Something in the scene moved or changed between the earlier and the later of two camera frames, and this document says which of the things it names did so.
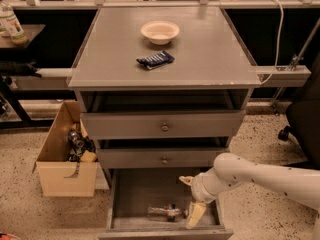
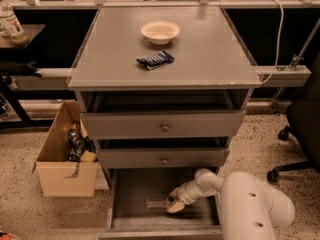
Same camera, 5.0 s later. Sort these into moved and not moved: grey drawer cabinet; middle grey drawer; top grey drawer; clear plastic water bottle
Moved: clear plastic water bottle
Not moved: middle grey drawer; grey drawer cabinet; top grey drawer
